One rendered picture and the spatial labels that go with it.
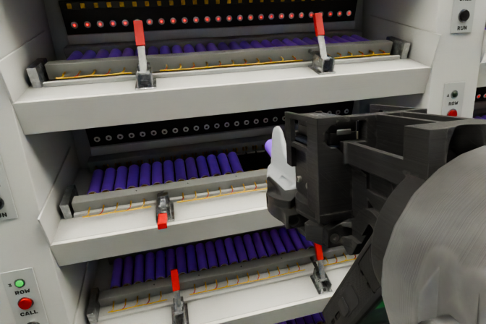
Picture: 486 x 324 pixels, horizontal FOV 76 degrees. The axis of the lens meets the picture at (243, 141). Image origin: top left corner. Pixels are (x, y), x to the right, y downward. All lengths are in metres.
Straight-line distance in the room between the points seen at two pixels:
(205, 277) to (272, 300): 0.13
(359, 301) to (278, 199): 0.08
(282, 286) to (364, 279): 0.47
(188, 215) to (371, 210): 0.37
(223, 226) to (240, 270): 0.15
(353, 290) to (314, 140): 0.09
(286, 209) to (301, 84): 0.28
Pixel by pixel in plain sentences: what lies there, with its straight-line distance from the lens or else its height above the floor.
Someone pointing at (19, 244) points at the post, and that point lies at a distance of 0.55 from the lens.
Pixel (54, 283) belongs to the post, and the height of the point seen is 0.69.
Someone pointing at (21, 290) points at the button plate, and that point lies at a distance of 0.58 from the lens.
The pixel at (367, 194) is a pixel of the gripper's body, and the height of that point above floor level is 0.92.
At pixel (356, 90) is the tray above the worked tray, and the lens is 0.53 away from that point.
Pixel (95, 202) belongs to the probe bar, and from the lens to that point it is 0.55.
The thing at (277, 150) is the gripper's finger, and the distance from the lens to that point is 0.28.
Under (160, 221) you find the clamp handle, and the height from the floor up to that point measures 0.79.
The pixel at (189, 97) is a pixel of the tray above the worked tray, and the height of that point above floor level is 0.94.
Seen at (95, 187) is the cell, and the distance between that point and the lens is 0.58.
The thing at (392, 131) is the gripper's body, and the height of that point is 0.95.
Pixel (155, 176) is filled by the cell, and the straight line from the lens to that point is 0.57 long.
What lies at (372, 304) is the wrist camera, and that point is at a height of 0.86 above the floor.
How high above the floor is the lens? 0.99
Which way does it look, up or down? 16 degrees down
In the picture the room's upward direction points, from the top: 4 degrees counter-clockwise
